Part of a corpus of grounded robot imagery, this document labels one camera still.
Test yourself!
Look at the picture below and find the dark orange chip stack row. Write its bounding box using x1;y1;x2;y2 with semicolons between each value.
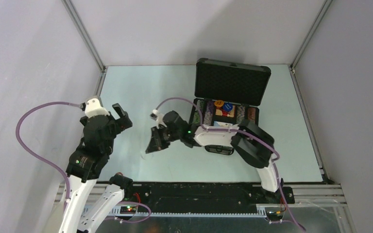
246;107;257;122

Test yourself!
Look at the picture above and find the blue orange chip stack row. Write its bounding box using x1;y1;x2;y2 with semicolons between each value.
237;105;246;124

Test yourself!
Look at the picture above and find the purple chip stack row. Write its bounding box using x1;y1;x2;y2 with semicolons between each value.
203;100;214;125

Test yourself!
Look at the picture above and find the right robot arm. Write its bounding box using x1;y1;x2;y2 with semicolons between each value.
146;109;283;203

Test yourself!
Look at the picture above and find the orange round button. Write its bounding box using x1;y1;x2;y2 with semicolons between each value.
214;100;225;108

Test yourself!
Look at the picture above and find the blue round dealer button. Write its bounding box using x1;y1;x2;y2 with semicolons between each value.
222;102;234;112

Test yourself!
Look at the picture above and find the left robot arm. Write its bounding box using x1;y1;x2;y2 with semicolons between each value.
59;99;134;233

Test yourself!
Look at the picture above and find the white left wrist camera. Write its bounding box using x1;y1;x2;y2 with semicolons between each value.
80;96;110;118

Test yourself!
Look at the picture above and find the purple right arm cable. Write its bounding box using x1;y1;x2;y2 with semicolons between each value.
155;97;307;232

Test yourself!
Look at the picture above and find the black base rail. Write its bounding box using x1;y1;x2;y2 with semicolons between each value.
123;182;295;215

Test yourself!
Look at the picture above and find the clear round plastic disc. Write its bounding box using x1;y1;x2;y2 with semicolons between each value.
140;152;155;161

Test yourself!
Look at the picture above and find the red Texas Hold'em card deck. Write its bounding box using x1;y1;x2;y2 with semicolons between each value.
215;106;236;118

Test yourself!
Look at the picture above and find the black poker set case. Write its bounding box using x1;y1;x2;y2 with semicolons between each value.
186;58;272;156

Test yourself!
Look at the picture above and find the blue card deck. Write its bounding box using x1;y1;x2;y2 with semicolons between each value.
213;121;233;127

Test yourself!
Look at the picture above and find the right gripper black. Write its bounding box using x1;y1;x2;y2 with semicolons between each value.
146;125;181;154

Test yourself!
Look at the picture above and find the green chip stack row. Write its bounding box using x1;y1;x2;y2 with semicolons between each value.
192;99;205;124

